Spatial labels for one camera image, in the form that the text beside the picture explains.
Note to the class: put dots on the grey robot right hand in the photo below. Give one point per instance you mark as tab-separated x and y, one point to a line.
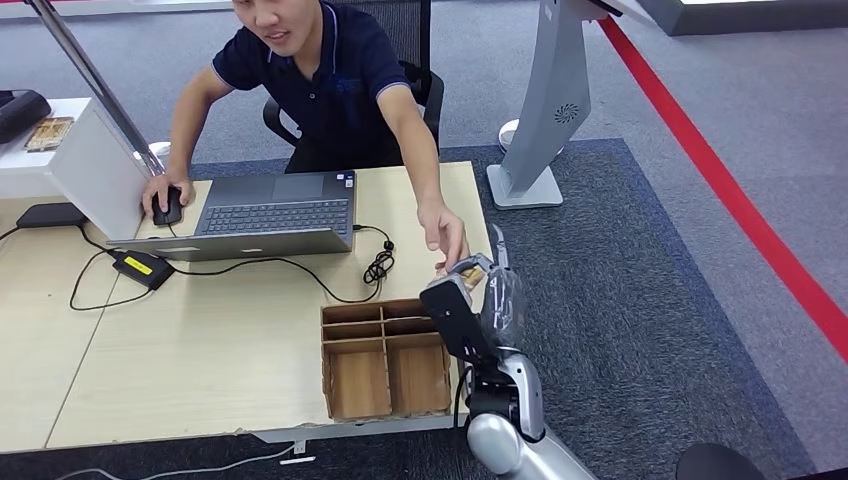
502	305

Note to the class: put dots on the person's right hand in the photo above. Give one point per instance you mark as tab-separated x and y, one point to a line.
161	185

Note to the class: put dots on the person's left hand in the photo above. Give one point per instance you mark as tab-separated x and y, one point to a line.
444	228

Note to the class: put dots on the black computer mouse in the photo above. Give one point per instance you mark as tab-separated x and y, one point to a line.
169	213

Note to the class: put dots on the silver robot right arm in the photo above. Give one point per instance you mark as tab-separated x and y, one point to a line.
503	444

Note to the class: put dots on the person's right forearm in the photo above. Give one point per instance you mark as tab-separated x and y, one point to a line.
180	139

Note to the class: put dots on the person's left forearm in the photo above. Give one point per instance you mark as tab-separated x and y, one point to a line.
417	159

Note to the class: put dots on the orange patterned card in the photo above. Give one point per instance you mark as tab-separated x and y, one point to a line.
50	134

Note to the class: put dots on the person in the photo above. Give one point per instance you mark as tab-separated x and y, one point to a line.
331	86

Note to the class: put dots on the white round pole base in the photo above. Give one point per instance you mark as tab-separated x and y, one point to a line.
160	149

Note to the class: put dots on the white counter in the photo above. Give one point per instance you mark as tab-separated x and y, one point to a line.
93	172

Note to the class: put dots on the black adapter with yellow label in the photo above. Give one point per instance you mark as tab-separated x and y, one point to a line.
142	268

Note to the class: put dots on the white round object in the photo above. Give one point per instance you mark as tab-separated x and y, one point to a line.
509	136

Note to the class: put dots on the black flat box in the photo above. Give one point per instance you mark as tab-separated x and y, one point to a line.
52	215

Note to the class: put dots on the grey laptop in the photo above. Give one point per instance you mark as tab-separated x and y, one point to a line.
278	215

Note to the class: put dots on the silver metal pole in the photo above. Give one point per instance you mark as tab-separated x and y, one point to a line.
93	79

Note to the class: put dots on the dark grey carpet mat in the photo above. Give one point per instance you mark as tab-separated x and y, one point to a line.
629	331

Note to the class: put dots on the black desktop device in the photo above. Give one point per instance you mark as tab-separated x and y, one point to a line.
20	112

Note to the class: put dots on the wooden compartment organizer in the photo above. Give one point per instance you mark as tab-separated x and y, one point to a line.
361	384

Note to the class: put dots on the grey kiosk stand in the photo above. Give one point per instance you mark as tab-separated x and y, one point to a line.
556	99

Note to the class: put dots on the black office chair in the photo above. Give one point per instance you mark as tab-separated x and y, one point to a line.
414	33

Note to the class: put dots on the white plug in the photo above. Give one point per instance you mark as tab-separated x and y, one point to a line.
299	448

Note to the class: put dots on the red floor tape stripe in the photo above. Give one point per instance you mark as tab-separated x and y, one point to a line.
729	192

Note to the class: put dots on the open floor socket box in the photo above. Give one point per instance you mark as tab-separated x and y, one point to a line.
298	460

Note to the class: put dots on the black rounded cover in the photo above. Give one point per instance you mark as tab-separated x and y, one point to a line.
719	464

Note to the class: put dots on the grey lit platform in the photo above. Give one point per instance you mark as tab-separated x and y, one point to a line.
748	16

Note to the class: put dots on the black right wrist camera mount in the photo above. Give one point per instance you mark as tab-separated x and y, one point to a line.
454	324

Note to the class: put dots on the grey metal desk frame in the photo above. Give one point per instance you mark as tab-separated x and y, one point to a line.
364	429

